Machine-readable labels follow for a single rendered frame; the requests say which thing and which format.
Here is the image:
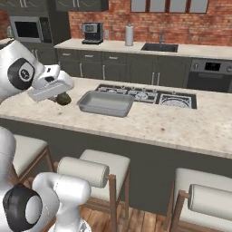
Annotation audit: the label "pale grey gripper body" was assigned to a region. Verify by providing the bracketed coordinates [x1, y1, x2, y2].
[28, 71, 75, 102]

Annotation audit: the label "grey rectangular tupperware container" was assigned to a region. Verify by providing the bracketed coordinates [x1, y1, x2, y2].
[76, 90, 136, 119]

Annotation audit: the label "dark green round fruit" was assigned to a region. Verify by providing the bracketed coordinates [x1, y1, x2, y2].
[55, 92, 73, 106]

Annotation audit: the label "grey microwave oven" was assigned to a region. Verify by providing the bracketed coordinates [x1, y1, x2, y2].
[8, 14, 53, 44]

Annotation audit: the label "white cushioned wooden stool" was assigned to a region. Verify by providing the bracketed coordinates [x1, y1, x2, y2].
[53, 149, 131, 232]
[11, 133, 54, 186]
[164, 167, 232, 232]

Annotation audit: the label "black coffee machine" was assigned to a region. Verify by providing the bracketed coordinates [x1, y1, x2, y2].
[81, 21, 105, 46]

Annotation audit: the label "dark grey base cupboards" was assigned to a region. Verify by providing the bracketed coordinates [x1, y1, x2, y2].
[56, 47, 193, 89]

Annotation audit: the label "white paper towel roll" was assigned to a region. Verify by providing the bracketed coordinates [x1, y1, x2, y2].
[124, 24, 135, 47]

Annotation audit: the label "black hob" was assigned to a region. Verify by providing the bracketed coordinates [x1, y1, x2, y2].
[94, 83, 198, 111]

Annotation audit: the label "dark sink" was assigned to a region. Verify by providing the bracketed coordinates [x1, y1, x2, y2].
[140, 42, 179, 53]

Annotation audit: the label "grey tap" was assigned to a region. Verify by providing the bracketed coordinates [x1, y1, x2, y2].
[159, 29, 167, 45]

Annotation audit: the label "dark grey island base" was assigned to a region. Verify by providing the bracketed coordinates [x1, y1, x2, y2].
[0, 117, 232, 218]

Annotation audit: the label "black oven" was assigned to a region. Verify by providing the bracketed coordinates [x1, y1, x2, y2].
[187, 57, 232, 93]

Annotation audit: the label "dark grey wall cupboards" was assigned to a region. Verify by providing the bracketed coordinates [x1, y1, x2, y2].
[0, 0, 110, 13]

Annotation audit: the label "window with brown frame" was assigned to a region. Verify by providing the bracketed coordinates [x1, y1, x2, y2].
[130, 0, 210, 15]

